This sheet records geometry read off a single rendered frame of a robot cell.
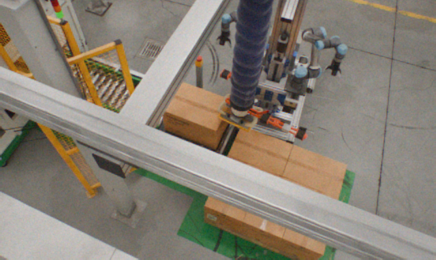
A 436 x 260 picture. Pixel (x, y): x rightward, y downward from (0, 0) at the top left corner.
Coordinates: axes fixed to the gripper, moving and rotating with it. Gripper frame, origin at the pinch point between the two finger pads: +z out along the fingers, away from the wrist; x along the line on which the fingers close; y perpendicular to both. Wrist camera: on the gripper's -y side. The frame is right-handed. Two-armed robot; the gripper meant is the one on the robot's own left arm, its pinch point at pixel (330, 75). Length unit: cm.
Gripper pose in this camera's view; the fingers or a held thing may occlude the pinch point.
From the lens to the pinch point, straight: 345.4
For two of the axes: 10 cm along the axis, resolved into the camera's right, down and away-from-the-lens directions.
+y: 3.2, -7.9, 5.2
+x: -9.5, -2.8, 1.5
